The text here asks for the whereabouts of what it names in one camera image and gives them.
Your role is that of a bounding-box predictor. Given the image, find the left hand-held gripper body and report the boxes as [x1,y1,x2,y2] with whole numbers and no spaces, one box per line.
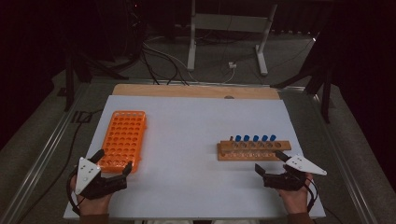
[75,157,129,201]

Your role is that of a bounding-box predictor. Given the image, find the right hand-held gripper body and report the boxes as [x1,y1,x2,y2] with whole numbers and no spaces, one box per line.
[262,154,328,191]

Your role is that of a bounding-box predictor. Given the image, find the wooden test tube rack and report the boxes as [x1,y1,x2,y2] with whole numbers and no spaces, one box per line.
[217,135,292,162]

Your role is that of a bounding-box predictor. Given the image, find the orange plastic test tube rack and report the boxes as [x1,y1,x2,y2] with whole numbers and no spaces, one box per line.
[98,110,148,175]

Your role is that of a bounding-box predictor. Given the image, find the person's left hand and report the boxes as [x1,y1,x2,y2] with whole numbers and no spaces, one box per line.
[69,175,115,217]

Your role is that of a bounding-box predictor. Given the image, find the person's right hand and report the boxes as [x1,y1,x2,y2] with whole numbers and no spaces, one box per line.
[277,172,314,216]

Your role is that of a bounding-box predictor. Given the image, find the white table mat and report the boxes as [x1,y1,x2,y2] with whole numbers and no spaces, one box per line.
[64,94,327,220]

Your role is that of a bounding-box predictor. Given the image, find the black tripod stand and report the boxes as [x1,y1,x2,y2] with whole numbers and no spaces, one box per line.
[270,31,334,124]
[63,46,130,113]

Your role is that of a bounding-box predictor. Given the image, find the white metal stand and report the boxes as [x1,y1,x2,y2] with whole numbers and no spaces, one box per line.
[186,0,278,77]

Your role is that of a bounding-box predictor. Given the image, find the left hand-held gripper cable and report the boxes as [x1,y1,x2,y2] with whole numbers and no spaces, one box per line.
[65,167,82,217]

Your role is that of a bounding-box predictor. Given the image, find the hand-held gripper cable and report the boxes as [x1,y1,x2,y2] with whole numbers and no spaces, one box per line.
[65,167,82,217]
[302,176,320,215]

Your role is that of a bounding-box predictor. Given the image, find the right hand-held gripper cable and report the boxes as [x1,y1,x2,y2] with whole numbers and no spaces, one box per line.
[302,176,320,215]

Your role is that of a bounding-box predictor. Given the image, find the long black floor cable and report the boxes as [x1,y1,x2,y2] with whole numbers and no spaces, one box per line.
[15,108,105,224]

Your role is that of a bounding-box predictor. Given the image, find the metal rail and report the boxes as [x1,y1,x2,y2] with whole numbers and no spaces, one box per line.
[0,81,92,224]
[310,91,379,224]

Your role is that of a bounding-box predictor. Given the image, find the black floor cables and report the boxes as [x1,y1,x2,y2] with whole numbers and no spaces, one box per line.
[140,46,190,87]

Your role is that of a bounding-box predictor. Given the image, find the white plug with cable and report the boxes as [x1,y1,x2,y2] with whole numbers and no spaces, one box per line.
[221,61,238,85]

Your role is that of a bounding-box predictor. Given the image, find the white floor cable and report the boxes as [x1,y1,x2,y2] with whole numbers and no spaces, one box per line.
[143,41,200,84]

